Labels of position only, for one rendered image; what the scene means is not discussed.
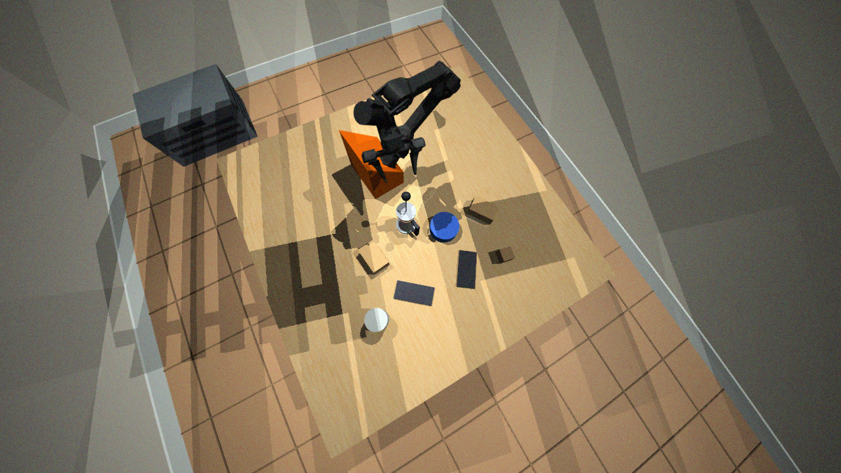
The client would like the blue short cylinder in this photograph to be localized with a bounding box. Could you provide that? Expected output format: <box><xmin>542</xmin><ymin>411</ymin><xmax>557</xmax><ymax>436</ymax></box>
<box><xmin>430</xmin><ymin>212</ymin><xmax>459</xmax><ymax>242</ymax></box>

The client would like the dark grey flat rectangular pad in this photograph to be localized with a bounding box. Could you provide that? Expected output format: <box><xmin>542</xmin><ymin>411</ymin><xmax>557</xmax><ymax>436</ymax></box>
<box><xmin>457</xmin><ymin>250</ymin><xmax>477</xmax><ymax>289</ymax></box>
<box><xmin>394</xmin><ymin>281</ymin><xmax>435</xmax><ymax>306</ymax></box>

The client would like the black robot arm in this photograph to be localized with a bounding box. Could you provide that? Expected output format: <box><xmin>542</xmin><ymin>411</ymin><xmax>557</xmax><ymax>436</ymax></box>
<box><xmin>353</xmin><ymin>60</ymin><xmax>461</xmax><ymax>169</ymax></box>

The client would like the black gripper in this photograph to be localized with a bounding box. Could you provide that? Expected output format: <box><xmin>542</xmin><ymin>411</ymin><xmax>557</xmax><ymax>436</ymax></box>
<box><xmin>362</xmin><ymin>123</ymin><xmax>426</xmax><ymax>183</ymax></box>

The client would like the grey cylinder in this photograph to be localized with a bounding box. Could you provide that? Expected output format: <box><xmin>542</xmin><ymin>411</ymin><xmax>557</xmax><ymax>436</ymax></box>
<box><xmin>365</xmin><ymin>308</ymin><xmax>389</xmax><ymax>332</ymax></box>

